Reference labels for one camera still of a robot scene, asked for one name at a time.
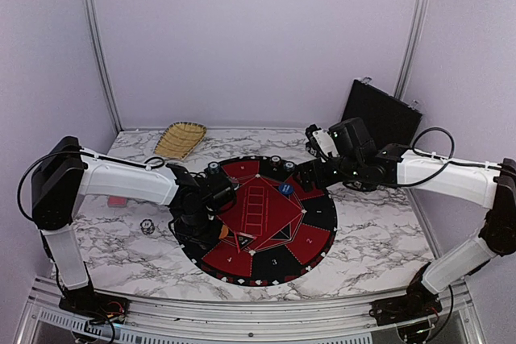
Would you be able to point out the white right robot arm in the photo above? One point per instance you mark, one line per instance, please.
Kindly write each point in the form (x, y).
(346, 153)

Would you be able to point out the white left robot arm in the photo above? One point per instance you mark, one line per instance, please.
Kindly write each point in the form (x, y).
(60, 180)

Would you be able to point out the round red black poker mat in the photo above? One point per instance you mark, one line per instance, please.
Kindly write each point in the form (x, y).
(293, 233)

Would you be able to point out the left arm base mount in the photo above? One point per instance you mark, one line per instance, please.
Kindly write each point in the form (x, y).
(90, 303)

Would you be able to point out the black poker chip case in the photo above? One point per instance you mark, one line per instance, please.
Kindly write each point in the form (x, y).
(387, 119)

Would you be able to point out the aluminium front rail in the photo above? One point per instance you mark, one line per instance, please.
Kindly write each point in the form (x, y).
(159, 320)

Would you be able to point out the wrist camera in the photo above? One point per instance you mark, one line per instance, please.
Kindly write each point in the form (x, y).
(319, 142)
(218, 193)

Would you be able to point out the right aluminium wall post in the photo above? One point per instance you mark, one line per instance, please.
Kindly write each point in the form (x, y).
(415, 34)

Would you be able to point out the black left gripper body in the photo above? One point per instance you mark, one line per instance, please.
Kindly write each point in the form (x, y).
(195, 229)

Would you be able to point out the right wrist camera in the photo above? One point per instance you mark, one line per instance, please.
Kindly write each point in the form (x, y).
(319, 142)

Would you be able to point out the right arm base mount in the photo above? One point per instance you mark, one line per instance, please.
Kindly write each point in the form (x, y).
(417, 302)

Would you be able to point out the blue round blind button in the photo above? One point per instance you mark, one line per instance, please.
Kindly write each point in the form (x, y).
(285, 189)

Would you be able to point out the left aluminium wall post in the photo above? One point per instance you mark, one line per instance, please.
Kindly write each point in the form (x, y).
(100, 61)

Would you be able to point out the woven bamboo tray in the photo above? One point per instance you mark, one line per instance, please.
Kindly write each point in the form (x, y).
(179, 140)

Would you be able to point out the aluminium wall post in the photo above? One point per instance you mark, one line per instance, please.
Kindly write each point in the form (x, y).
(415, 34)
(100, 61)

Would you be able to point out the orange round blind button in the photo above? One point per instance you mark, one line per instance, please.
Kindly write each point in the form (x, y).
(223, 233)

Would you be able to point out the white black chip stack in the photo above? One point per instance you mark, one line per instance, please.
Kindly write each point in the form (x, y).
(147, 227)

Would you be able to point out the black triangular button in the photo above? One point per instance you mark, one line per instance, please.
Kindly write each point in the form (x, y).
(242, 240)

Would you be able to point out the red playing card deck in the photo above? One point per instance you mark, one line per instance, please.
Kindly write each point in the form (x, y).
(117, 202)

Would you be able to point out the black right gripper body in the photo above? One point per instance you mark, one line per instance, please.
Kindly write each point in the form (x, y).
(322, 180)

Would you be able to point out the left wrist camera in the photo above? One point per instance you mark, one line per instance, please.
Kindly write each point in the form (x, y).
(218, 193)

